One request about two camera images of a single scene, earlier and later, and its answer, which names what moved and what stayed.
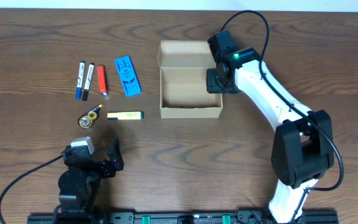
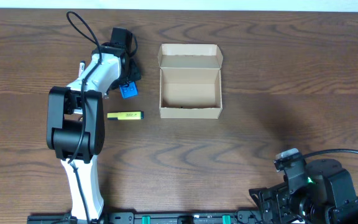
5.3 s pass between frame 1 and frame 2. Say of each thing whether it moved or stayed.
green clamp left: stayed
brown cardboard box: stayed
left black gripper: moved
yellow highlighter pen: stayed
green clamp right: stayed
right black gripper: moved
